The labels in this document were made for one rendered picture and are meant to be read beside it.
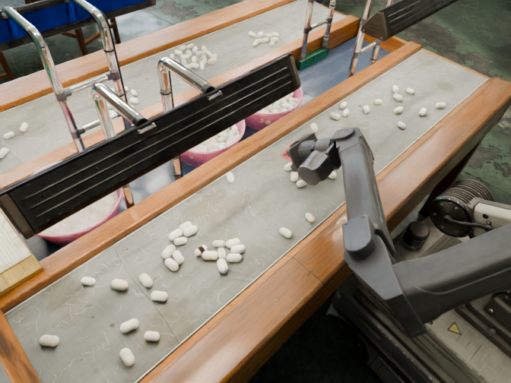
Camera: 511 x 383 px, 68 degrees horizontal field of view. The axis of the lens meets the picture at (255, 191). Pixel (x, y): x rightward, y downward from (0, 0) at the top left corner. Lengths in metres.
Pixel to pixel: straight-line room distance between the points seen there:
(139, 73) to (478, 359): 1.43
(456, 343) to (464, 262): 0.81
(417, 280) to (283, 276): 0.45
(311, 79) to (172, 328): 1.16
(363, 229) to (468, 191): 0.67
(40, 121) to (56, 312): 0.68
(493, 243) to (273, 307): 0.48
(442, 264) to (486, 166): 2.20
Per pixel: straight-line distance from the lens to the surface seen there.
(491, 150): 2.82
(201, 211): 1.01
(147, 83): 1.48
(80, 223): 1.06
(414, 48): 1.85
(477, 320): 1.32
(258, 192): 1.05
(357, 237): 0.54
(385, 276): 0.50
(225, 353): 0.80
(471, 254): 0.50
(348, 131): 0.87
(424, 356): 1.36
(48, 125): 1.37
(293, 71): 0.88
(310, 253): 0.92
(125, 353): 0.83
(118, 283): 0.90
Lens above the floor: 1.53
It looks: 48 degrees down
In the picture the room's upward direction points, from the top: 5 degrees clockwise
